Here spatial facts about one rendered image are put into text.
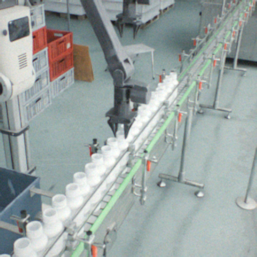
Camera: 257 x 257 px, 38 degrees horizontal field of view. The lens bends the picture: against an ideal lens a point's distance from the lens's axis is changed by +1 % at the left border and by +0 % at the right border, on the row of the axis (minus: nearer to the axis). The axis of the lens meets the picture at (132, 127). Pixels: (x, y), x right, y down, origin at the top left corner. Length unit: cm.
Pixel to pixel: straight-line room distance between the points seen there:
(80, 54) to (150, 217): 273
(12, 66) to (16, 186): 51
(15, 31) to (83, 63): 330
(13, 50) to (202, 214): 181
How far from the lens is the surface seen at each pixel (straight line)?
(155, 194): 298
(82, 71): 503
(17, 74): 175
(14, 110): 186
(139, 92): 125
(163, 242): 261
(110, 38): 123
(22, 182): 160
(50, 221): 102
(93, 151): 145
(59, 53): 458
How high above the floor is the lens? 183
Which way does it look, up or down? 28 degrees down
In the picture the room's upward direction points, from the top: 3 degrees clockwise
